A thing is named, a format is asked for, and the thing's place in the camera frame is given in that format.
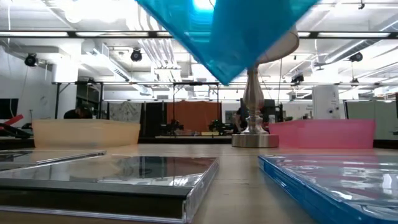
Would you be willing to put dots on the blue plastic disc case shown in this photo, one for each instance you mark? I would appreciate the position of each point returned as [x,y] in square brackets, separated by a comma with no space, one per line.
[236,37]
[342,186]

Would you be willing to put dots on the orange translucent plastic bin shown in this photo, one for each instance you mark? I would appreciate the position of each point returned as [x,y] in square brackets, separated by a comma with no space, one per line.
[87,133]

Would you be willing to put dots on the pink translucent plastic bin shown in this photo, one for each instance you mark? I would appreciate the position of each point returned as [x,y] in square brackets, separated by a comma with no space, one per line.
[326,133]

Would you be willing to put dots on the matte black jewel case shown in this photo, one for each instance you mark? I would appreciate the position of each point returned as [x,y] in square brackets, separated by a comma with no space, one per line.
[93,199]

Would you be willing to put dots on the black background robot arm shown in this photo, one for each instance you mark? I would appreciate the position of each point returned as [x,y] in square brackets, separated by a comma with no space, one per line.
[172,127]
[220,127]

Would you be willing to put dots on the orange curtain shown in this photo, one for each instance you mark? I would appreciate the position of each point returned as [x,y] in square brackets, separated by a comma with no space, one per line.
[192,115]

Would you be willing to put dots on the person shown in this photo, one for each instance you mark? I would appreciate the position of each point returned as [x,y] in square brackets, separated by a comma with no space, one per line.
[77,113]
[238,119]

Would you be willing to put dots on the white shade table lamp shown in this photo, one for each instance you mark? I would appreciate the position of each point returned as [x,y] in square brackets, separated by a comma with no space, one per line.
[253,93]

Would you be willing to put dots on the grey cloth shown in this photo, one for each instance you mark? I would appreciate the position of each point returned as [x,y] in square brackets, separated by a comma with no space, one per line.
[124,112]

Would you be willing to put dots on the white cabinet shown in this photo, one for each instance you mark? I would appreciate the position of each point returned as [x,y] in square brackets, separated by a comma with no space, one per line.
[326,102]

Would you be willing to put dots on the black metal rack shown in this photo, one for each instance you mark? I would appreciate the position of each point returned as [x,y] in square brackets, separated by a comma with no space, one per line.
[57,99]

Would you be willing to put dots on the red bar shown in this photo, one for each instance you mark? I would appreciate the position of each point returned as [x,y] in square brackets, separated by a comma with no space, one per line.
[12,120]

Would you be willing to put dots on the black aluminium table frame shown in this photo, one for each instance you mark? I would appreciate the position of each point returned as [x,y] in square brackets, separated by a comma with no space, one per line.
[186,140]

